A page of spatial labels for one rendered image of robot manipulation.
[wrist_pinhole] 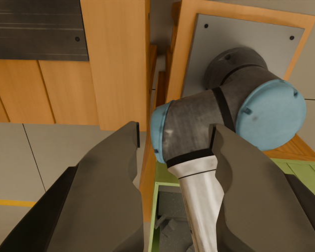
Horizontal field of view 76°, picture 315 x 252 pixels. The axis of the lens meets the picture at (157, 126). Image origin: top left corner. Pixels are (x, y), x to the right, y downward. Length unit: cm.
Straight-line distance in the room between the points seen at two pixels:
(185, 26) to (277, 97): 30
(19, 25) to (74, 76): 15
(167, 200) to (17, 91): 61
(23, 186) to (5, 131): 67
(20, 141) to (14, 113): 140
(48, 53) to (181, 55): 33
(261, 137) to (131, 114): 34
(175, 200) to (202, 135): 51
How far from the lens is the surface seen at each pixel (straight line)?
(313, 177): 89
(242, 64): 47
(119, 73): 53
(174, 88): 58
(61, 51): 56
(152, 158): 80
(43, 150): 208
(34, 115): 70
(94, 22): 52
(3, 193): 277
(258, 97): 34
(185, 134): 35
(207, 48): 53
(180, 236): 87
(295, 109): 38
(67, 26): 54
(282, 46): 59
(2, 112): 75
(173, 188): 82
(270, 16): 60
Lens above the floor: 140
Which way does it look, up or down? 59 degrees down
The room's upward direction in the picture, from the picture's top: 176 degrees counter-clockwise
